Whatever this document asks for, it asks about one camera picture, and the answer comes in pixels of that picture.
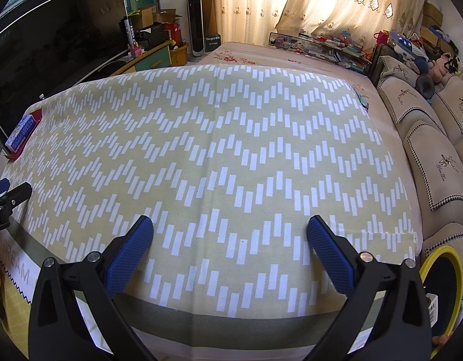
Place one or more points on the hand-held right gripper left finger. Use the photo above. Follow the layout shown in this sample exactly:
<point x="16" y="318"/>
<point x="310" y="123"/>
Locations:
<point x="130" y="252"/>

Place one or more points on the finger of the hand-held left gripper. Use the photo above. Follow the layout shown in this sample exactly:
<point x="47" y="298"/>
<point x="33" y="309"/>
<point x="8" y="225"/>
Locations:
<point x="0" y="188"/>
<point x="13" y="197"/>

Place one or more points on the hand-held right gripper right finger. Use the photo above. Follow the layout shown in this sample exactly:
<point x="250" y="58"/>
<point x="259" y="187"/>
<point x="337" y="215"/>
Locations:
<point x="329" y="254"/>

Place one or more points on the black bin with yellow rim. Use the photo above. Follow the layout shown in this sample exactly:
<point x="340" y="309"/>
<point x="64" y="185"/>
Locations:
<point x="427" y="267"/>

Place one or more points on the blue tissue pack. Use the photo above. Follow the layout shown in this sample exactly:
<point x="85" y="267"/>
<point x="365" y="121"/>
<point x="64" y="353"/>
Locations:
<point x="20" y="131"/>

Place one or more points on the red tray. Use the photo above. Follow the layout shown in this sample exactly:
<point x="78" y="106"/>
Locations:
<point x="37" y="116"/>

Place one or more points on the beige sofa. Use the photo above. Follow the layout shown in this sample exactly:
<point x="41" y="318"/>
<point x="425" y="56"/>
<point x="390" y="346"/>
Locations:
<point x="431" y="150"/>

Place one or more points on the large black television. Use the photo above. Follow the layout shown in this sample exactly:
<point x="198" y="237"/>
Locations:
<point x="54" y="41"/>

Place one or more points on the green television cabinet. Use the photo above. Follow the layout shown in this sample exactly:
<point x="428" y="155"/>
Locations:
<point x="141" y="62"/>

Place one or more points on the black white book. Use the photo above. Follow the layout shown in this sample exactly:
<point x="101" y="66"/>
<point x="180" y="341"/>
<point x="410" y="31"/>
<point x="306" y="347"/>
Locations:
<point x="128" y="34"/>

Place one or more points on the cluttered glass table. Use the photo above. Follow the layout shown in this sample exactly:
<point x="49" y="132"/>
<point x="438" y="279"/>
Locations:
<point x="321" y="50"/>

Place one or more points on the yellow basket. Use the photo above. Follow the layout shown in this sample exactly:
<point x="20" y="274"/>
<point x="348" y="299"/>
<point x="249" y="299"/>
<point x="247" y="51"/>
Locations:
<point x="178" y="54"/>

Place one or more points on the pile of plush toys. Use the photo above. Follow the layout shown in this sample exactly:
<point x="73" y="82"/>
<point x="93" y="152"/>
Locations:
<point x="449" y="67"/>

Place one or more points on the blue star print bag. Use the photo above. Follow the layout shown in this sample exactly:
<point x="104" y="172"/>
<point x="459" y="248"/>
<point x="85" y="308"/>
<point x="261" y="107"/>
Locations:
<point x="404" y="45"/>

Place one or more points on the red box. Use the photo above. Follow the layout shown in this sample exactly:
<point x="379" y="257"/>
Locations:
<point x="172" y="32"/>

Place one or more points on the dark green small box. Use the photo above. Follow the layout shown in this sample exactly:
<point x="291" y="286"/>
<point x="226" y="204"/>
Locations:
<point x="212" y="43"/>

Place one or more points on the open cardboard box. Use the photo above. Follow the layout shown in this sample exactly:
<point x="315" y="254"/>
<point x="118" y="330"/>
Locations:
<point x="163" y="15"/>

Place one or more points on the white black tower fan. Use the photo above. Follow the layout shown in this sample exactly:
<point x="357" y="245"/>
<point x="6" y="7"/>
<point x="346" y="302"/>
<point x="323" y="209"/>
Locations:
<point x="195" y="22"/>

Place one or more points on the stacked cardboard boxes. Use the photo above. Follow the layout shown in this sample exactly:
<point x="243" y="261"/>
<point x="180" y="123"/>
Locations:
<point x="434" y="22"/>

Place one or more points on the cream embroidered curtain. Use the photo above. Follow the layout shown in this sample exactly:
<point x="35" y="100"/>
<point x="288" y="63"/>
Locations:
<point x="310" y="0"/>

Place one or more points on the brown cardboard panel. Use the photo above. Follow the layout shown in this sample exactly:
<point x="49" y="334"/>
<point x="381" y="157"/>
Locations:
<point x="206" y="3"/>

